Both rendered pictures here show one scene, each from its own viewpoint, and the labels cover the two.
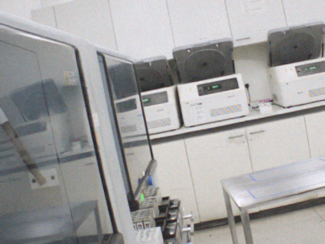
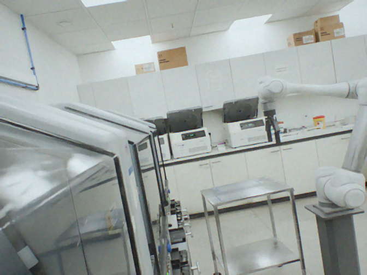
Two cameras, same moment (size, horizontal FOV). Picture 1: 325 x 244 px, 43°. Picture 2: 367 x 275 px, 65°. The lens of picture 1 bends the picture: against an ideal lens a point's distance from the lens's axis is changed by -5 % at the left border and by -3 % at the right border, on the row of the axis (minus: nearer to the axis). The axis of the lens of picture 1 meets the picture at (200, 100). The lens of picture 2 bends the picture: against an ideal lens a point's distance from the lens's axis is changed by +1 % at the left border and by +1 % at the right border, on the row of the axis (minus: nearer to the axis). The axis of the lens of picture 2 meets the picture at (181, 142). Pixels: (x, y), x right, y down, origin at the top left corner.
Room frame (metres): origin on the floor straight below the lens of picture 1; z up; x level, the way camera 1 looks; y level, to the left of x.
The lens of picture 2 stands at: (-0.48, 0.12, 1.44)
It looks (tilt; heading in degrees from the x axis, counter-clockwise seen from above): 5 degrees down; 359
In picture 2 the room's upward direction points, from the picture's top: 10 degrees counter-clockwise
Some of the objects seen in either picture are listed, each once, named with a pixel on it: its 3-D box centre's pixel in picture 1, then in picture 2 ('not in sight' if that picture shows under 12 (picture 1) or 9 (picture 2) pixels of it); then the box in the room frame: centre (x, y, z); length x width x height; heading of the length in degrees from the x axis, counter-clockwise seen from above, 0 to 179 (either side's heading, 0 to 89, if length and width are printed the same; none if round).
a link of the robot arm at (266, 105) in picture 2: not in sight; (268, 105); (1.31, -0.50, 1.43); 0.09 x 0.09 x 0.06
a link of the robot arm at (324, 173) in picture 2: not in sight; (329, 183); (1.30, -0.81, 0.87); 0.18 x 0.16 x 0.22; 174
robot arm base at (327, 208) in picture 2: not in sight; (330, 202); (1.33, -0.81, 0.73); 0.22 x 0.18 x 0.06; 0
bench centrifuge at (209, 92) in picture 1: (208, 81); (187, 131); (3.81, -0.10, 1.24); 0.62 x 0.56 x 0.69; 1
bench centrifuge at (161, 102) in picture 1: (145, 96); (149, 139); (3.81, 0.48, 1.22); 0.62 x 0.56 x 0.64; 178
